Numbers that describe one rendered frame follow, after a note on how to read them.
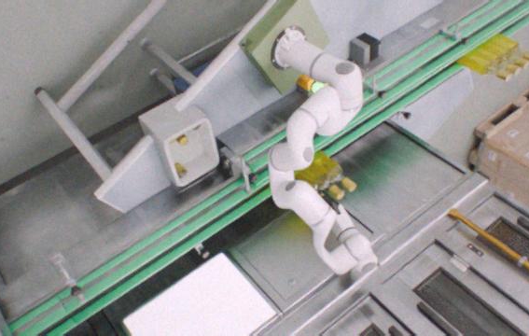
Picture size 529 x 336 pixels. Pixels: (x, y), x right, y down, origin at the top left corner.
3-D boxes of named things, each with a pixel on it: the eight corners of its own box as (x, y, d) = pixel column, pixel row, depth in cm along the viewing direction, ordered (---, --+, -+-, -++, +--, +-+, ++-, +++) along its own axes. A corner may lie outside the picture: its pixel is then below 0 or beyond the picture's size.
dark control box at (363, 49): (348, 57, 216) (363, 65, 211) (348, 39, 210) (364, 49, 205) (363, 48, 219) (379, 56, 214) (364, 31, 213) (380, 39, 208)
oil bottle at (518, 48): (472, 41, 243) (529, 67, 227) (474, 30, 239) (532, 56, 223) (480, 35, 245) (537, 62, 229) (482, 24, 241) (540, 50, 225)
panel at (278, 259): (119, 324, 181) (171, 405, 160) (117, 320, 178) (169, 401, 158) (321, 185, 212) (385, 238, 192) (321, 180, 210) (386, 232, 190)
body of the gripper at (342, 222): (359, 243, 180) (342, 219, 188) (360, 224, 173) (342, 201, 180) (339, 251, 179) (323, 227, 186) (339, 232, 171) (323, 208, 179)
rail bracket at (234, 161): (233, 182, 192) (255, 202, 185) (226, 148, 180) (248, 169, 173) (241, 177, 193) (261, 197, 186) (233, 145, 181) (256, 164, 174)
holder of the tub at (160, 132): (169, 185, 192) (181, 197, 188) (149, 128, 172) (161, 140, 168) (209, 161, 198) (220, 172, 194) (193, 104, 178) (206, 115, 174)
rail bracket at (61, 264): (54, 268, 175) (83, 316, 162) (33, 238, 163) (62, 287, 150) (68, 259, 177) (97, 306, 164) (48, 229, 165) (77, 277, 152)
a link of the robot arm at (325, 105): (318, 115, 152) (324, 152, 164) (367, 66, 162) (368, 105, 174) (292, 104, 157) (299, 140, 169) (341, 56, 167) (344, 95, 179)
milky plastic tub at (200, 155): (166, 175, 188) (179, 189, 183) (149, 129, 172) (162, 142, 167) (207, 151, 194) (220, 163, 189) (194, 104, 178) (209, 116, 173)
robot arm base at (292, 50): (265, 43, 173) (298, 62, 164) (292, 15, 174) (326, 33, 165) (282, 73, 185) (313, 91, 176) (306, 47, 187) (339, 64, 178)
